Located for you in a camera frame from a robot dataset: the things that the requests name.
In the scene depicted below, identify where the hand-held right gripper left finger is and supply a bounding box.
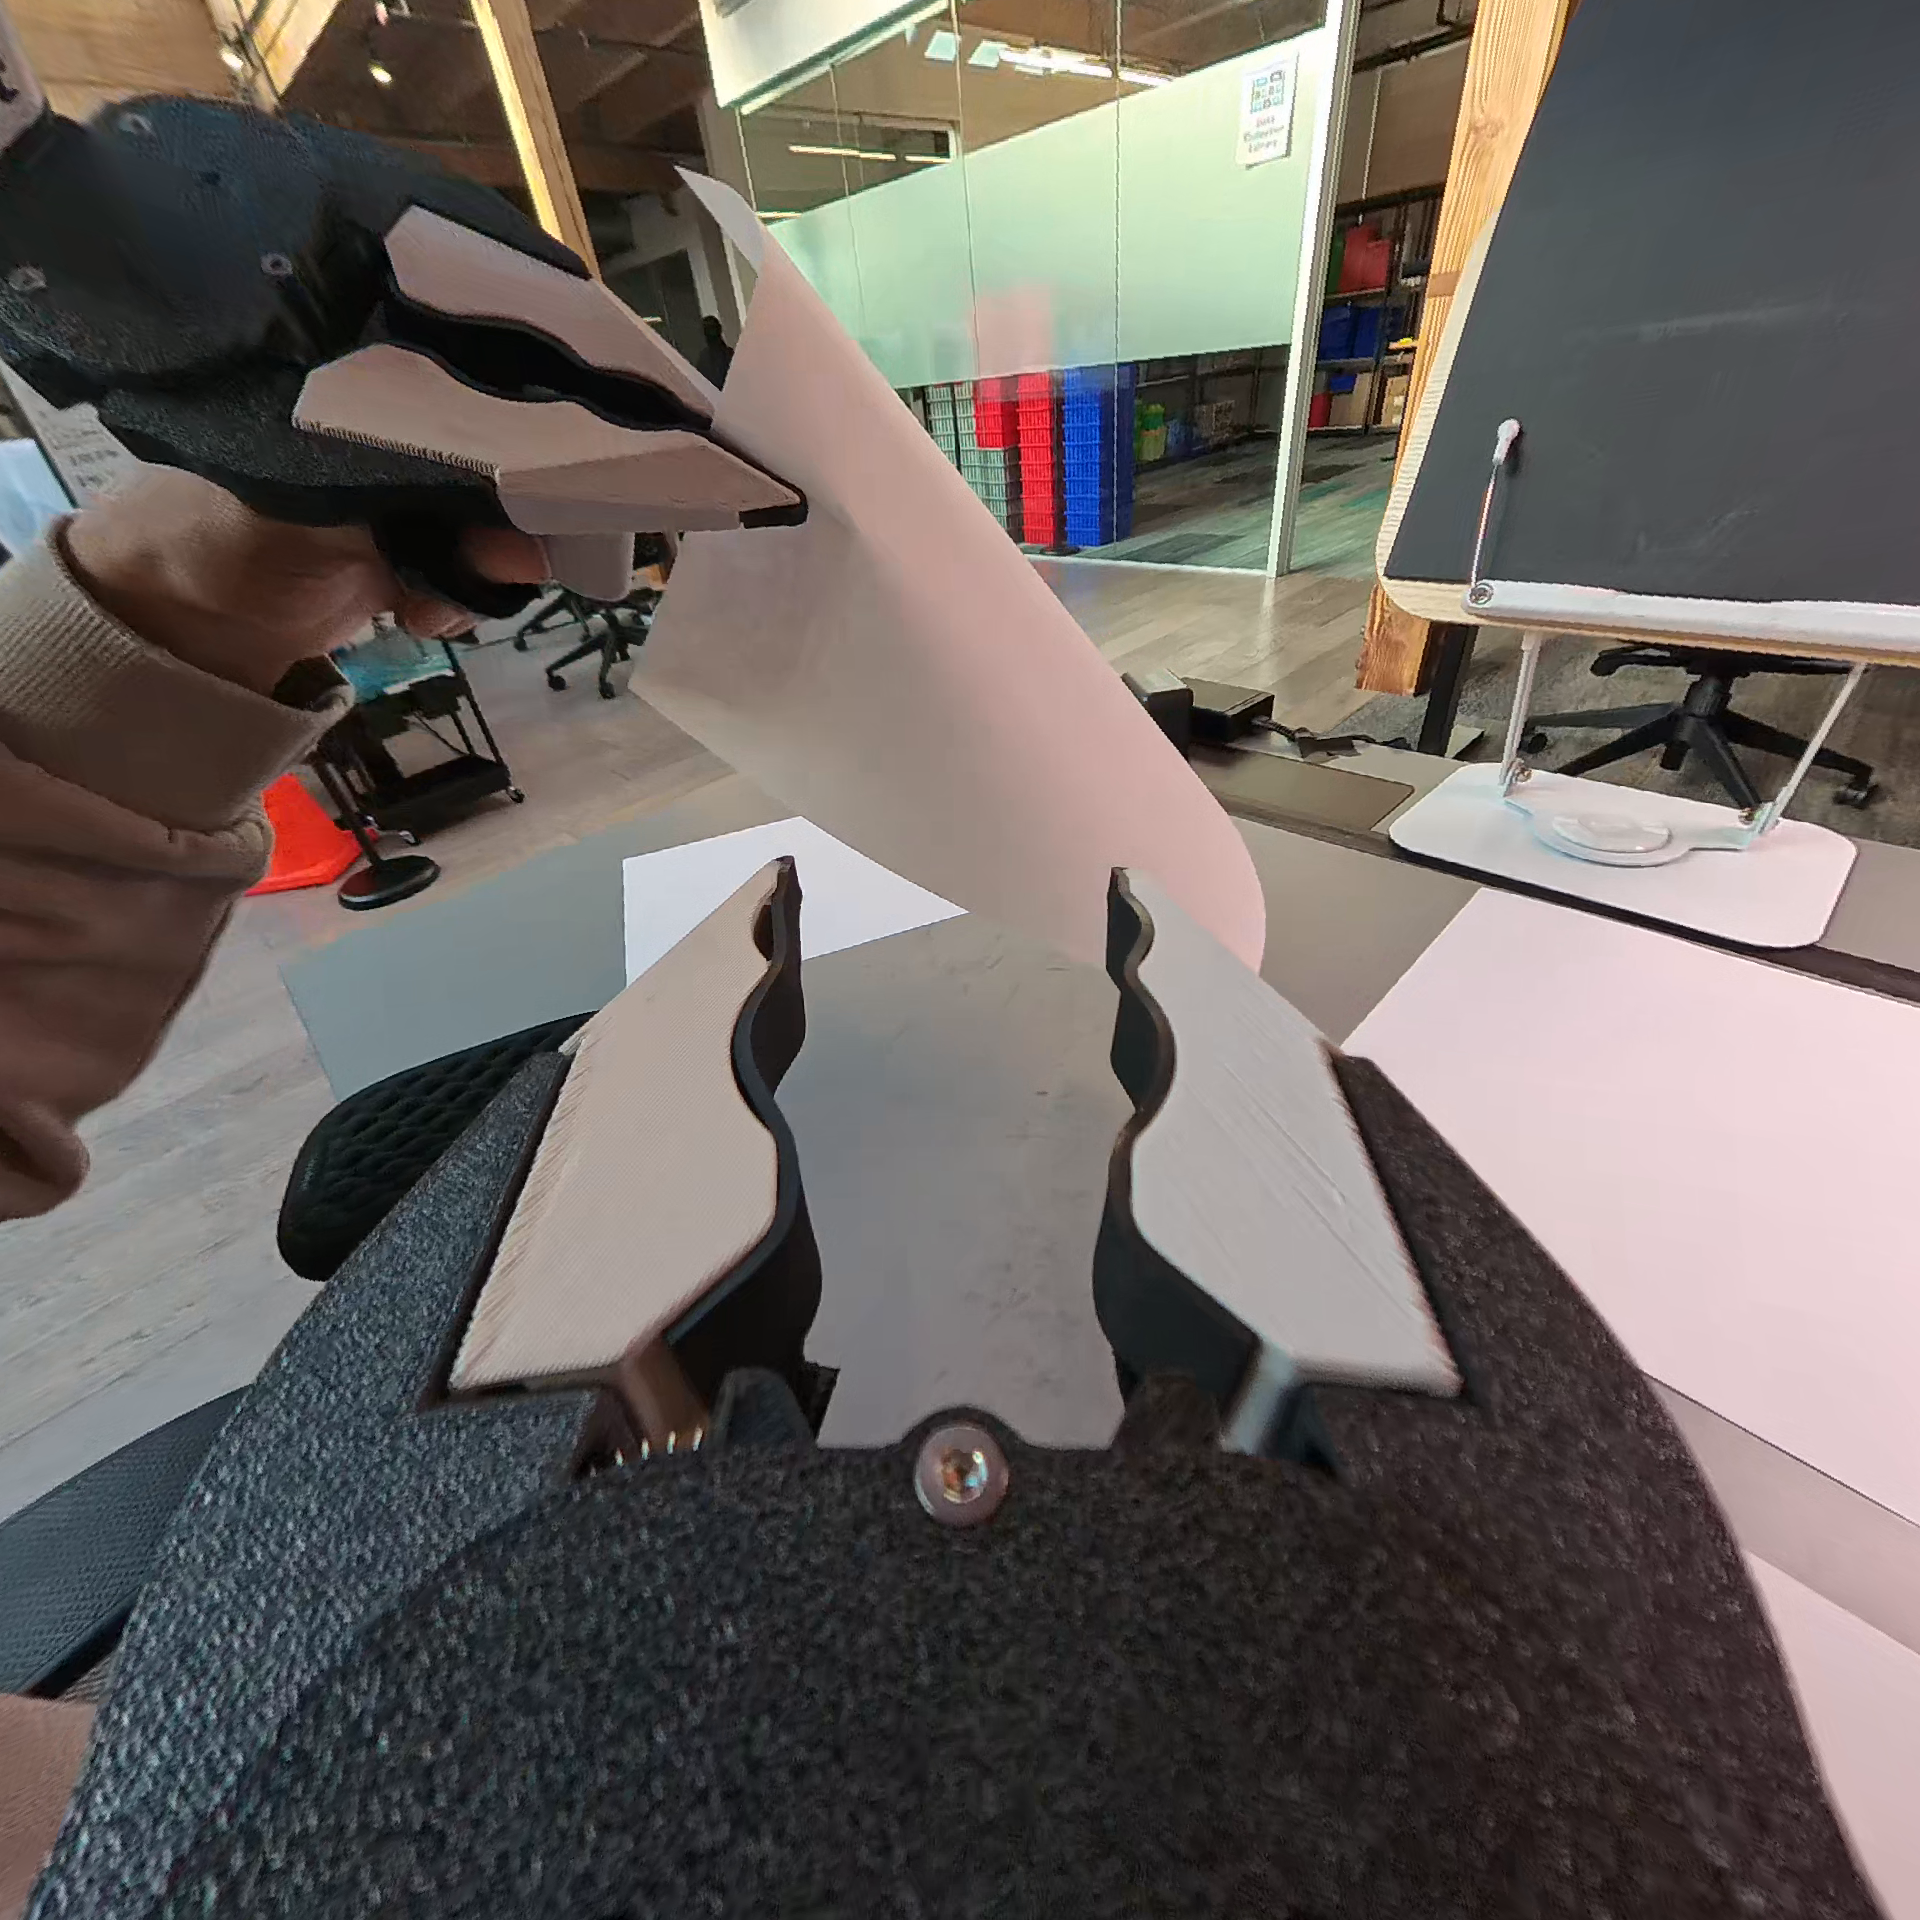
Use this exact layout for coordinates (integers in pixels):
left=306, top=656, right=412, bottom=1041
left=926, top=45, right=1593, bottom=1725
left=448, top=854, right=826, bottom=1450

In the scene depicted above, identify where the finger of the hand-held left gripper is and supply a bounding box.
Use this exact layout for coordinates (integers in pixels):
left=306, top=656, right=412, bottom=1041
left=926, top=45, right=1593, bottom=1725
left=380, top=207, right=726, bottom=436
left=292, top=345, right=813, bottom=534

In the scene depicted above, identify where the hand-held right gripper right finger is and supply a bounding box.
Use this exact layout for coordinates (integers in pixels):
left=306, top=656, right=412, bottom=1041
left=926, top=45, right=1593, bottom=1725
left=1094, top=865, right=1464, bottom=1455

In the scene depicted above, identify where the white paper sheet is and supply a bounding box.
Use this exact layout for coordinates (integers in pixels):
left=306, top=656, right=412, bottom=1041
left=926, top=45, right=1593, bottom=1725
left=631, top=167, right=1269, bottom=975
left=1339, top=882, right=1920, bottom=1533
left=621, top=815, right=969, bottom=993
left=1748, top=1551, right=1920, bottom=1892

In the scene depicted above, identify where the person's left forearm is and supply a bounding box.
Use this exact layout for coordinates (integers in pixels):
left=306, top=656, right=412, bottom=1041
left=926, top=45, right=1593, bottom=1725
left=0, top=516, right=354, bottom=1224

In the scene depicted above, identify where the person's left hand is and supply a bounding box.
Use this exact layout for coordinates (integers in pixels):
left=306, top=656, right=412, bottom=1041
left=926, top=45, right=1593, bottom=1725
left=93, top=497, right=553, bottom=696

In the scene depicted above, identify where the wooden column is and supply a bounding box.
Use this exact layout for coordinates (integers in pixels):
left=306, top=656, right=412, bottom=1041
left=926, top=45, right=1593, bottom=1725
left=471, top=0, right=606, bottom=275

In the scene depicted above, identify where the black mesh office chair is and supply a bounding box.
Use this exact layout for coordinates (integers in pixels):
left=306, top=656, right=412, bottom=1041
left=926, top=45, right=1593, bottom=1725
left=278, top=1011, right=601, bottom=1284

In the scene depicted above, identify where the white notice board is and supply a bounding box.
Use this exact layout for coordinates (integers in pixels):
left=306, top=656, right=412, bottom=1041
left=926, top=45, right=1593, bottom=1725
left=0, top=366, right=145, bottom=561

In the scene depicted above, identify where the black utility cart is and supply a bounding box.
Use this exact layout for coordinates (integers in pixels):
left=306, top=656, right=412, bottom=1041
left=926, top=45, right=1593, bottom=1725
left=306, top=629, right=527, bottom=848

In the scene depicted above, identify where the black round base stand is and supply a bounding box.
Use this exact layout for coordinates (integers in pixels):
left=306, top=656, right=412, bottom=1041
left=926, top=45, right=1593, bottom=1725
left=336, top=810, right=441, bottom=913

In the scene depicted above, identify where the orange traffic cone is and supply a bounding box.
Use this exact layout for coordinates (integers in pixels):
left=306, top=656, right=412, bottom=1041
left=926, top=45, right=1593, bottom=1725
left=244, top=770, right=365, bottom=898

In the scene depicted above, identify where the frosted glass partition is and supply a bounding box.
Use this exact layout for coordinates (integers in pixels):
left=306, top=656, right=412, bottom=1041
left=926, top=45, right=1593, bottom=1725
left=733, top=0, right=1355, bottom=579

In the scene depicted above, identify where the stack of coloured plastic crates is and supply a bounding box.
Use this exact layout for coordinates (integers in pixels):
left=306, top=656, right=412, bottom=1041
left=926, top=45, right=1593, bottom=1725
left=917, top=359, right=1146, bottom=551

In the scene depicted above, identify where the shelf with storage bins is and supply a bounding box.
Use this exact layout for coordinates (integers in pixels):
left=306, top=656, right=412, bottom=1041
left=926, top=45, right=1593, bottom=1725
left=1308, top=209, right=1429, bottom=441

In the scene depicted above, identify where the white stand with black board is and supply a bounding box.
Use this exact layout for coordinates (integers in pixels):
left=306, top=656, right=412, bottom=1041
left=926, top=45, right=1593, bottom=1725
left=1379, top=0, right=1920, bottom=950

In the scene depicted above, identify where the wooden post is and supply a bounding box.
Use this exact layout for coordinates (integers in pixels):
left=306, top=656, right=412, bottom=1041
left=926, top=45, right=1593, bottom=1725
left=1360, top=0, right=1576, bottom=696

